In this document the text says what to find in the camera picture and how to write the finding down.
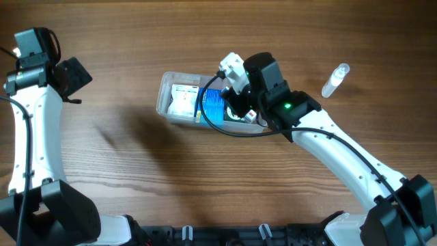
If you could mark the white medicine box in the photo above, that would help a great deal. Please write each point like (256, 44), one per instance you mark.
(182, 100)

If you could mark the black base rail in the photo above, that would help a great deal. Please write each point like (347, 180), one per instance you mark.
(307, 234)

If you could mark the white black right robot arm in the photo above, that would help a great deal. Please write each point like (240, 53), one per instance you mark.
(396, 210)

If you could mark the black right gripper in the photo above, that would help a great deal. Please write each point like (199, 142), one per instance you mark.
(235, 102)

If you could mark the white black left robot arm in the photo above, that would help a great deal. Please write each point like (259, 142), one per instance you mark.
(41, 207)

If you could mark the clear dropper bottle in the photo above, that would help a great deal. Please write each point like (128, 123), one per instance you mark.
(335, 80)

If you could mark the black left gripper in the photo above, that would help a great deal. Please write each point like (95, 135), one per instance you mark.
(76, 74)

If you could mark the white Panadol box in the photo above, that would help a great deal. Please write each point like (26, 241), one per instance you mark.
(240, 104)

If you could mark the clear plastic container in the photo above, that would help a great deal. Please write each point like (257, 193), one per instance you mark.
(170, 78)

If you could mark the green round-logo box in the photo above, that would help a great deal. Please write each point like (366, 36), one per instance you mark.
(230, 116)

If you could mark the blue medicine box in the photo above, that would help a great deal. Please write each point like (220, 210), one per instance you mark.
(213, 106)

